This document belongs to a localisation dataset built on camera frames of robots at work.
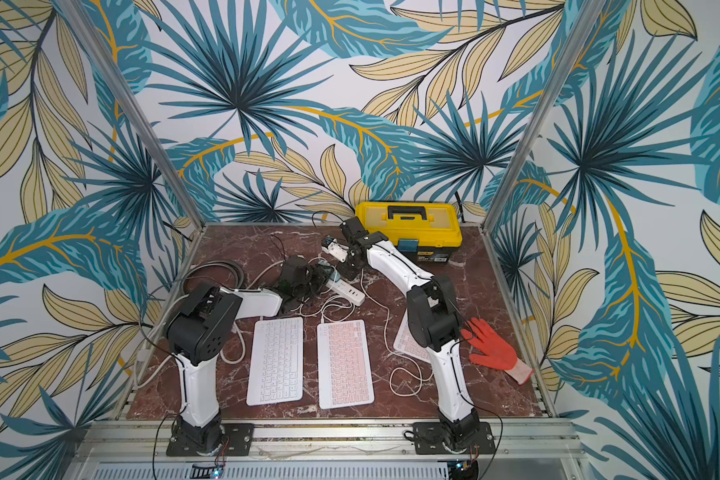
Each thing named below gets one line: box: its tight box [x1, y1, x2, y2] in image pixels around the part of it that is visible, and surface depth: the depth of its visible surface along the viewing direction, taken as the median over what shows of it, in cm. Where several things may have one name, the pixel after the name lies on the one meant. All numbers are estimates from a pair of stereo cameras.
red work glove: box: [461, 318, 535, 385], surface depth 89 cm
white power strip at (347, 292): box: [326, 281, 365, 307], surface depth 100 cm
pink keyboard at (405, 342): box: [393, 309, 432, 364], surface depth 90 cm
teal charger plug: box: [318, 259, 341, 283], surface depth 99 cm
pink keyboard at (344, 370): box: [317, 319, 375, 410], surface depth 87 cm
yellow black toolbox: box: [356, 202, 463, 263], surface depth 100 cm
